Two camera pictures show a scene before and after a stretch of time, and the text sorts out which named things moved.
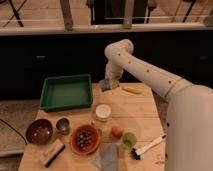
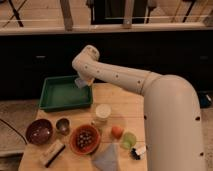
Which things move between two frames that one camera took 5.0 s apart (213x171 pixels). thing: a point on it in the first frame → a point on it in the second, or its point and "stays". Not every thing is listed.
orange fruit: (117, 131) stays
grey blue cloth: (107, 158) stays
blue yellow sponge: (107, 85) → (83, 82)
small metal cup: (62, 125) stays
